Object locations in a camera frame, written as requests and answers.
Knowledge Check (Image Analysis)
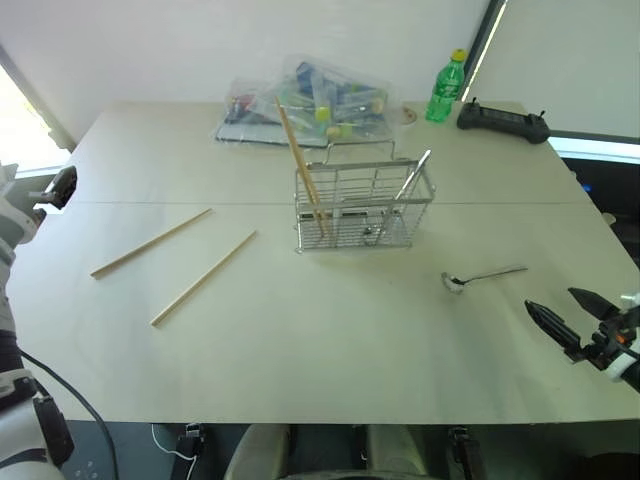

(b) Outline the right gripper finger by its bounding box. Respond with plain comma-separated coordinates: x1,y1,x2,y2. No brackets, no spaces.
524,299,584,359
567,287,619,322

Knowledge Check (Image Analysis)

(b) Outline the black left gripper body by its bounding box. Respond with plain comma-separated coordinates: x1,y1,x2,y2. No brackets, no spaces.
28,166,79,211

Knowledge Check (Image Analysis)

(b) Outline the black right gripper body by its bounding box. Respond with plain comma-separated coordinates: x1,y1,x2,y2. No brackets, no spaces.
566,309,635,371

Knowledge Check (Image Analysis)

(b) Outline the metal spoon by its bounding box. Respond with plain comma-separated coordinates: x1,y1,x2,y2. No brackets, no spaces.
363,148,433,247
440,265,530,297

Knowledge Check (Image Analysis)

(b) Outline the wooden chopstick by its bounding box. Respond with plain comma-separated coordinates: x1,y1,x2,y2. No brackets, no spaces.
273,95,326,237
150,229,258,329
277,102,332,236
89,207,214,280

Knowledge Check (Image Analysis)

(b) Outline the black furniture with blue dot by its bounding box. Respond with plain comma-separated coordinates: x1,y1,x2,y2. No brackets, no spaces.
558,153,640,254

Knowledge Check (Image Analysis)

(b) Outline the black table clamp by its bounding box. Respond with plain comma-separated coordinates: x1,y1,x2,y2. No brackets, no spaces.
448,424,487,480
176,423,207,460

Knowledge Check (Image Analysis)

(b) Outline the grey rounded shape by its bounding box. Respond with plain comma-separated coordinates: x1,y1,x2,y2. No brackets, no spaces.
223,424,292,480
366,424,427,480

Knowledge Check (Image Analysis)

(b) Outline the black remote controller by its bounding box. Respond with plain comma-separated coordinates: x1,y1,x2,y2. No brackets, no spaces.
455,97,552,146

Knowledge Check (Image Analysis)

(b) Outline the green plastic bottle yellow cap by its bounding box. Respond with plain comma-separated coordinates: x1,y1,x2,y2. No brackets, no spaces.
424,48,468,124

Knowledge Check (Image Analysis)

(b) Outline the clear plastic bag of items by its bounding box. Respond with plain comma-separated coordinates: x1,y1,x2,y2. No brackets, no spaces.
214,53,402,149

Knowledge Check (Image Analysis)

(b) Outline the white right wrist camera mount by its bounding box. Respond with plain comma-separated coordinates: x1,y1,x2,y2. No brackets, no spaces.
602,293,640,384

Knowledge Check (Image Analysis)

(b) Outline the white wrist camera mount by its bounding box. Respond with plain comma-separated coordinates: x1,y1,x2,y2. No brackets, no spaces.
602,293,640,384
0,162,47,247

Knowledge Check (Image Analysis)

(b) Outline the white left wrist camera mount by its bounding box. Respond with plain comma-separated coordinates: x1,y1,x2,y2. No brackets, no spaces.
0,162,47,247

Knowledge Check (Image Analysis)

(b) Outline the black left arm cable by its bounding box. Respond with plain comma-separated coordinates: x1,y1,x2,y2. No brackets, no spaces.
18,349,122,480

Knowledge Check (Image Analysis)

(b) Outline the metal wire cutlery basket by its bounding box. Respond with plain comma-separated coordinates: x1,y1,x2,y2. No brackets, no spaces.
292,140,438,254

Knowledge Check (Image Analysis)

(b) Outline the dark window frame post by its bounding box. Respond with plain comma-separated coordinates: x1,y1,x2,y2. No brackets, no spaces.
460,0,507,103

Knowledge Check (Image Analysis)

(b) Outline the thin white cable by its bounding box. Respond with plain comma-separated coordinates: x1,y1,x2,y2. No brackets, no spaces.
151,424,197,480

